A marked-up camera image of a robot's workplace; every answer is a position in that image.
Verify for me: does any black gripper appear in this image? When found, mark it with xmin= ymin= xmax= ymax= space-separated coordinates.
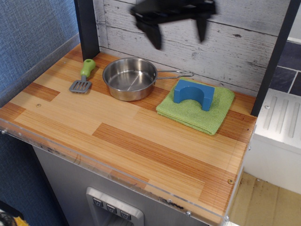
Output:
xmin=130 ymin=0 xmax=216 ymax=50

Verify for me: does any dark cabinet post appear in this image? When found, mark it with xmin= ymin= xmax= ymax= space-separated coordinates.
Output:
xmin=74 ymin=0 xmax=100 ymax=60
xmin=251 ymin=0 xmax=301 ymax=117

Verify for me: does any clear acrylic edge guard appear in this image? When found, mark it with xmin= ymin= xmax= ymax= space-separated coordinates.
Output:
xmin=0 ymin=111 xmax=256 ymax=226

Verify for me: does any dark right cabinet post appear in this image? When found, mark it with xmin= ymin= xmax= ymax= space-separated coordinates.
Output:
xmin=251 ymin=0 xmax=301 ymax=117

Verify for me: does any dark left cabinet post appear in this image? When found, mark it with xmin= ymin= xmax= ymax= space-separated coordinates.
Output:
xmin=74 ymin=0 xmax=100 ymax=60

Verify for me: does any blue arch-shaped wooden handle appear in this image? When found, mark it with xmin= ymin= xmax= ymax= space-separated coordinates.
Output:
xmin=174 ymin=80 xmax=215 ymax=111

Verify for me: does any white ribbed sink unit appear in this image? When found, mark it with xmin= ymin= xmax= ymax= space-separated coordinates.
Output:
xmin=244 ymin=89 xmax=301 ymax=193

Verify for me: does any stainless steel pan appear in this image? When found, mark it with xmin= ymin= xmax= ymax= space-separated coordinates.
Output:
xmin=103 ymin=57 xmax=195 ymax=102

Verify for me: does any green folded cloth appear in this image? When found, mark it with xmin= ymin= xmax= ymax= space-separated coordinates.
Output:
xmin=156 ymin=78 xmax=235 ymax=135

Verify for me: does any yellow object at corner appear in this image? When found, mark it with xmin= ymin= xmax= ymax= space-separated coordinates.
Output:
xmin=0 ymin=212 xmax=29 ymax=226

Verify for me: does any silver dispenser panel with buttons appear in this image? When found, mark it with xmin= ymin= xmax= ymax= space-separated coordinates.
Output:
xmin=86 ymin=187 xmax=144 ymax=226

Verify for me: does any green handled grey spatula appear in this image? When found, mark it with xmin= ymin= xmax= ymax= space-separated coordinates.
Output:
xmin=69 ymin=59 xmax=96 ymax=94

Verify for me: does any grey toy fridge cabinet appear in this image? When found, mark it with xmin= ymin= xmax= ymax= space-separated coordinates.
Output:
xmin=34 ymin=147 xmax=224 ymax=226

